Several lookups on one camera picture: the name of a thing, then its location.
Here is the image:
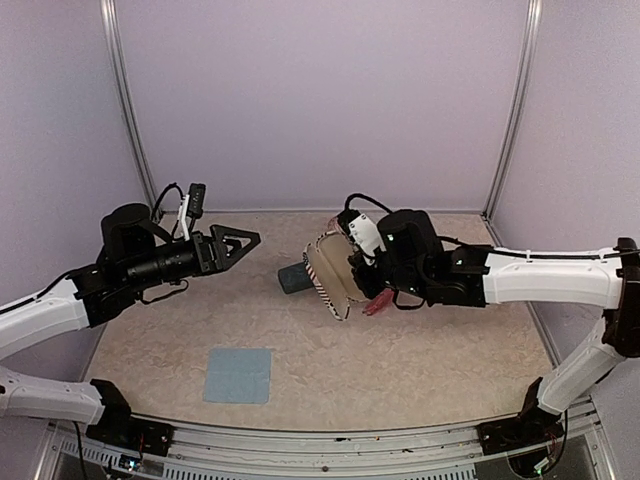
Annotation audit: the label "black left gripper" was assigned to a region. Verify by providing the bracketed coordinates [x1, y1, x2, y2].
[124, 223, 260, 291]

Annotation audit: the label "pink sunglasses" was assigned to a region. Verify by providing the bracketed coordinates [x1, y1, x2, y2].
[362, 289, 394, 316]

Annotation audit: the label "american flag glasses case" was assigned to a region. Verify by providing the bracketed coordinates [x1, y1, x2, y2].
[303, 215, 366, 321]

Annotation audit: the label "blue-green leather glasses case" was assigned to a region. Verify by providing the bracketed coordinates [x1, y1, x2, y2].
[277, 262, 314, 295]

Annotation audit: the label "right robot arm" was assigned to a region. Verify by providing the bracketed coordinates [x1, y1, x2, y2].
[338, 208, 639, 444]

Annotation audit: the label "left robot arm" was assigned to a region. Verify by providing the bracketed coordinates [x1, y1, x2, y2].
[1, 203, 261, 445]

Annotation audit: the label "left blue cleaning cloth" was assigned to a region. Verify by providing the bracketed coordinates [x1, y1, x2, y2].
[203, 348, 272, 405]

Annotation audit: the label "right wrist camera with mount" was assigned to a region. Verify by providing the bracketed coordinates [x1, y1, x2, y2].
[337, 209, 386, 266]

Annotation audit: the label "black cable on right wrist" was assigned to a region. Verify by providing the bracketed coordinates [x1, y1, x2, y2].
[342, 193, 394, 216]

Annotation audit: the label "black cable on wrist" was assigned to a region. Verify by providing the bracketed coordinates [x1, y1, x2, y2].
[149, 182, 184, 236]
[342, 193, 394, 216]

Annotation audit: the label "black cable on left wrist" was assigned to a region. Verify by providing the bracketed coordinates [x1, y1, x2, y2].
[149, 182, 184, 236]

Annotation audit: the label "front aluminium rail base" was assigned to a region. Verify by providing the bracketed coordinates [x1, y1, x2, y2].
[34, 394, 616, 480]

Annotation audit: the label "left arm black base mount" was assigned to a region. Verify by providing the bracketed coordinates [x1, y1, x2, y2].
[86, 379, 174, 457]

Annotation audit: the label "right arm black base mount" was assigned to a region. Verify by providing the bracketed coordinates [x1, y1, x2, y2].
[476, 377, 565, 455]

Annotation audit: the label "left aluminium frame post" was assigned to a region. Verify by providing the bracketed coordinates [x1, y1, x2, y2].
[100, 0, 158, 206]

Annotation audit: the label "aluminium frame post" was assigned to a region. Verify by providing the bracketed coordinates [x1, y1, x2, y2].
[482, 0, 543, 223]
[100, 0, 158, 206]

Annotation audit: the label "right aluminium frame post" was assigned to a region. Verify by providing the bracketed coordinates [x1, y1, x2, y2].
[482, 0, 543, 223]

